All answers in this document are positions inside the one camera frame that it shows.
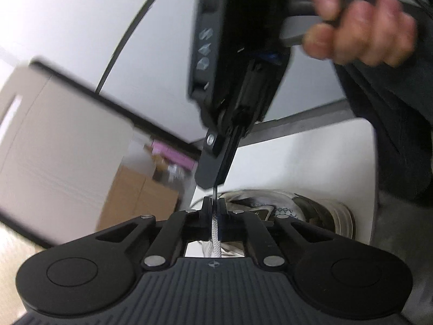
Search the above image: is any white chair with black frame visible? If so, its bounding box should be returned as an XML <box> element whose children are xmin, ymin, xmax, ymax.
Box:
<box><xmin>0</xmin><ymin>57</ymin><xmax>379</xmax><ymax>249</ymax></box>

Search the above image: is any white shoelace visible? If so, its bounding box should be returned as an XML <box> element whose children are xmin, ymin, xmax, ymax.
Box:
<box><xmin>205</xmin><ymin>184</ymin><xmax>245</xmax><ymax>258</ymax></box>

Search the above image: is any brown cardboard box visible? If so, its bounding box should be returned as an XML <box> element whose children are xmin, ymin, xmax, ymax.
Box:
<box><xmin>144</xmin><ymin>145</ymin><xmax>170</xmax><ymax>181</ymax></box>

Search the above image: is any person's right hand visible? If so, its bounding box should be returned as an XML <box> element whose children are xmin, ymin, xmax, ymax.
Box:
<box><xmin>296</xmin><ymin>0</ymin><xmax>418</xmax><ymax>67</ymax></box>

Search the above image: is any bed with floral cream bedspread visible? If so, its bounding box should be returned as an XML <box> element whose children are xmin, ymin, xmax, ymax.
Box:
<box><xmin>0</xmin><ymin>223</ymin><xmax>44</xmax><ymax>325</ymax></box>

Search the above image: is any person's dark clothing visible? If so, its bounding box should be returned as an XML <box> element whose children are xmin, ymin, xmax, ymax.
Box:
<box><xmin>333</xmin><ymin>0</ymin><xmax>433</xmax><ymax>204</ymax></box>

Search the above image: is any white and brown shoe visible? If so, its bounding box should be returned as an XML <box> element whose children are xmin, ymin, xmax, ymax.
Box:
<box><xmin>188</xmin><ymin>190</ymin><xmax>356</xmax><ymax>258</ymax></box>

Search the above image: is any wooden drawer cabinet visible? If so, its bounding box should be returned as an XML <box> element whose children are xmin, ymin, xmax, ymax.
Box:
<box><xmin>96</xmin><ymin>166</ymin><xmax>181</xmax><ymax>232</ymax></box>

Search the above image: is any pink cardboard box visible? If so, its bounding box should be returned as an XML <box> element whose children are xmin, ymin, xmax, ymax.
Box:
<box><xmin>152</xmin><ymin>140</ymin><xmax>197</xmax><ymax>171</ymax></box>

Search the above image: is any clear plastic bag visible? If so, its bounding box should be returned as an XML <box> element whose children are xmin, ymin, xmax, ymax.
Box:
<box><xmin>166</xmin><ymin>164</ymin><xmax>186</xmax><ymax>188</ymax></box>

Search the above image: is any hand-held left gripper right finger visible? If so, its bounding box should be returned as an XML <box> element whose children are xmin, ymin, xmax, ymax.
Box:
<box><xmin>217</xmin><ymin>197</ymin><xmax>334</xmax><ymax>271</ymax></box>

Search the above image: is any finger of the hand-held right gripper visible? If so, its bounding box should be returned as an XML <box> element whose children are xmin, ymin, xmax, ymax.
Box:
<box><xmin>194</xmin><ymin>127</ymin><xmax>241</xmax><ymax>190</ymax></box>

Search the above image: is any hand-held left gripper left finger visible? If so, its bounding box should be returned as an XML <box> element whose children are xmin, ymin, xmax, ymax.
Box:
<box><xmin>96</xmin><ymin>196</ymin><xmax>212</xmax><ymax>271</ymax></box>

